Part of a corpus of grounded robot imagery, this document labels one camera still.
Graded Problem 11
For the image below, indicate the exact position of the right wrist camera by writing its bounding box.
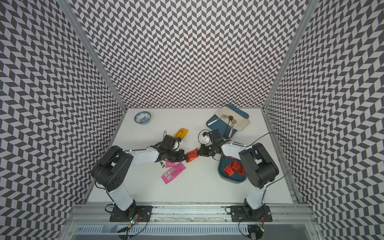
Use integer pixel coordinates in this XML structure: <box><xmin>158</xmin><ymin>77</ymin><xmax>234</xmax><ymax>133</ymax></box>
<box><xmin>198</xmin><ymin>129</ymin><xmax>224</xmax><ymax>145</ymax></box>

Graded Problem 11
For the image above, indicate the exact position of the pink tea sachet labelled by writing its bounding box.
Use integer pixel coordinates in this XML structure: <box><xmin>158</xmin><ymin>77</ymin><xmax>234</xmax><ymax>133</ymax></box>
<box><xmin>162</xmin><ymin>163</ymin><xmax>186</xmax><ymax>185</ymax></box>

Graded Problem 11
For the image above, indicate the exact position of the red tea bag bottom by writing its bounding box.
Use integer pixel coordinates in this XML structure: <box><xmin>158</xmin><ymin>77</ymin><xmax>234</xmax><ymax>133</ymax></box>
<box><xmin>186</xmin><ymin>149</ymin><xmax>199</xmax><ymax>163</ymax></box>

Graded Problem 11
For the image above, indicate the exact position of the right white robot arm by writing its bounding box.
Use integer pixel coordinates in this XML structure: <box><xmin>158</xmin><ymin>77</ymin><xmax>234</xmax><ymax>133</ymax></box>
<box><xmin>197</xmin><ymin>143</ymin><xmax>280</xmax><ymax>222</ymax></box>

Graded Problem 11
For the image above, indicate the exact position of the red tea bag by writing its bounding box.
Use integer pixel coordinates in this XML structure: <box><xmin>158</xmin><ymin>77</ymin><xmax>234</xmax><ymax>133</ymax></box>
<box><xmin>186</xmin><ymin>149</ymin><xmax>199</xmax><ymax>163</ymax></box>
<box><xmin>231</xmin><ymin>160</ymin><xmax>246</xmax><ymax>176</ymax></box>
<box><xmin>223</xmin><ymin>162</ymin><xmax>237</xmax><ymax>178</ymax></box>

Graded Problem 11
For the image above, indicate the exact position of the yellow tea bag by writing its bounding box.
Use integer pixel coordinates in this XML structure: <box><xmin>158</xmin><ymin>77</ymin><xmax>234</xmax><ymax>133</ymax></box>
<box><xmin>174</xmin><ymin>128</ymin><xmax>189</xmax><ymax>140</ymax></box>

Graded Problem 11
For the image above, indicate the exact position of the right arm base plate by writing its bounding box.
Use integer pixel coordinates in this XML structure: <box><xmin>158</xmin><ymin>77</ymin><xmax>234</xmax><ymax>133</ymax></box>
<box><xmin>230</xmin><ymin>205</ymin><xmax>273</xmax><ymax>223</ymax></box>

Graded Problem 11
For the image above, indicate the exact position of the red tea bag top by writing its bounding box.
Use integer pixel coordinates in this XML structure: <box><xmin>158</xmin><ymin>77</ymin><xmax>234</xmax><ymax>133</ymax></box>
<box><xmin>223</xmin><ymin>162</ymin><xmax>237</xmax><ymax>178</ymax></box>

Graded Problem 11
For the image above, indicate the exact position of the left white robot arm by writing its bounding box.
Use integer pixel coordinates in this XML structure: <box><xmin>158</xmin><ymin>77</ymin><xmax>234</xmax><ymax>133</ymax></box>
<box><xmin>92</xmin><ymin>146</ymin><xmax>187</xmax><ymax>212</ymax></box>

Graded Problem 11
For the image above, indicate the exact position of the blue white porcelain bowl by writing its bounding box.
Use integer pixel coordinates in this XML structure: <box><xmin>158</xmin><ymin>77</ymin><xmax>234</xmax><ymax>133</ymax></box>
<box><xmin>134</xmin><ymin>111</ymin><xmax>152</xmax><ymax>125</ymax></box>

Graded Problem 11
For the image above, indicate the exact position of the white handled spoon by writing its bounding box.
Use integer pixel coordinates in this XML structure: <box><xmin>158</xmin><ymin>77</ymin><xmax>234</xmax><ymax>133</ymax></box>
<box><xmin>207</xmin><ymin>115</ymin><xmax>228</xmax><ymax>126</ymax></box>

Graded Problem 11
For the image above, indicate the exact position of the dark handled spoon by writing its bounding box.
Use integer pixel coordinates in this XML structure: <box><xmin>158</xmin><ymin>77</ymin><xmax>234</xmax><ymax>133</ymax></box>
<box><xmin>228</xmin><ymin>116</ymin><xmax>234</xmax><ymax>127</ymax></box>

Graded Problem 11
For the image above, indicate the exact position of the pink handled spoon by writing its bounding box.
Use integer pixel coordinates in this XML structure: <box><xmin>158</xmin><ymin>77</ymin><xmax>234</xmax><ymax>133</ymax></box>
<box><xmin>228</xmin><ymin>119</ymin><xmax>237</xmax><ymax>139</ymax></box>

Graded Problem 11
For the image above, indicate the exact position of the teal storage box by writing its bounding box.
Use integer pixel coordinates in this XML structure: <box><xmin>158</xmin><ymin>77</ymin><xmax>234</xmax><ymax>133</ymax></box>
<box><xmin>218</xmin><ymin>156</ymin><xmax>247</xmax><ymax>184</ymax></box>

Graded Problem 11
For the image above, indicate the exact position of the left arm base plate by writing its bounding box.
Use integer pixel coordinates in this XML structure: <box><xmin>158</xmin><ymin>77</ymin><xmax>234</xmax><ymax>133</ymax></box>
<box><xmin>110</xmin><ymin>206</ymin><xmax>153</xmax><ymax>223</ymax></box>

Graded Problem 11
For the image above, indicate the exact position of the beige cloth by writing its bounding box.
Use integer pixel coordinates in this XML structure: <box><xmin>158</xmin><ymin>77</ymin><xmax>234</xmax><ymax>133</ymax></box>
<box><xmin>215</xmin><ymin>105</ymin><xmax>250</xmax><ymax>132</ymax></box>

